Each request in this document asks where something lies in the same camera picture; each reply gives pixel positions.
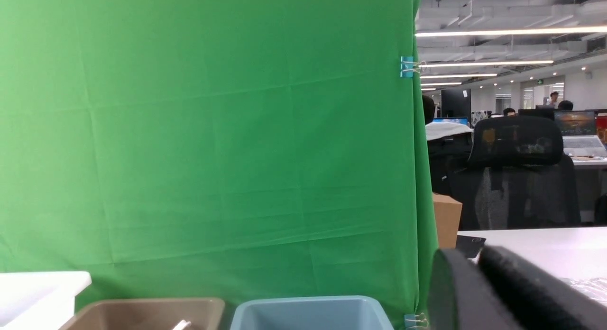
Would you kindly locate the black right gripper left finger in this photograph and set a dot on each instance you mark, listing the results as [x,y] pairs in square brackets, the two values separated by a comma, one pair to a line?
[461,298]

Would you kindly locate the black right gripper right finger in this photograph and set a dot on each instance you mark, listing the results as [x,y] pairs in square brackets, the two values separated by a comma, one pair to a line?
[538,300]

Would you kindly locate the blue binder clip lower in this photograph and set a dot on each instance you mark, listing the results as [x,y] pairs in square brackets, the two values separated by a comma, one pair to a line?
[416,321]

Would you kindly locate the blue binder clip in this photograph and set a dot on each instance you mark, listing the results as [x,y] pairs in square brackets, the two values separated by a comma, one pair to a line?
[410,68]
[416,321]

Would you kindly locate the white office desk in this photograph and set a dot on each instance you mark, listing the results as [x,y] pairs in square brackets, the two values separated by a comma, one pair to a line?
[577,256]

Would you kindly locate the cardboard box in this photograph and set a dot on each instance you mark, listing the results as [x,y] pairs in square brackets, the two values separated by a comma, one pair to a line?
[447,214]

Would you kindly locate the blue plastic bin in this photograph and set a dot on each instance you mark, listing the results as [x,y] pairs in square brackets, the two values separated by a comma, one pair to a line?
[311,313]

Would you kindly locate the black mesh office chair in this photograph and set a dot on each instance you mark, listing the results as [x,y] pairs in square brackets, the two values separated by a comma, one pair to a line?
[516,176]

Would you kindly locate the open laptop computer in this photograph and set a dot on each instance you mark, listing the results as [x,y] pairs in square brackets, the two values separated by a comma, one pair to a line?
[580,133]

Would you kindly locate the blue binder clip upper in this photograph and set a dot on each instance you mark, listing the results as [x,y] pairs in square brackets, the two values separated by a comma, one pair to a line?
[410,68]

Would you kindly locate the olive green plastic bin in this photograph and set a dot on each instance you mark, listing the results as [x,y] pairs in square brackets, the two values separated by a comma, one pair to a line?
[149,314]

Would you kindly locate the pile of white spoons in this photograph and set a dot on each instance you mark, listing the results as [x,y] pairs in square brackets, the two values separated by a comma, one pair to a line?
[182,325]

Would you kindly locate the green backdrop cloth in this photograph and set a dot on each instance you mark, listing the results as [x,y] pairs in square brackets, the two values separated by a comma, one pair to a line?
[239,149]

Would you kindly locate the large white plastic tub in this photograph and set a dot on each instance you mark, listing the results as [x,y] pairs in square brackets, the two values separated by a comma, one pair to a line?
[39,300]

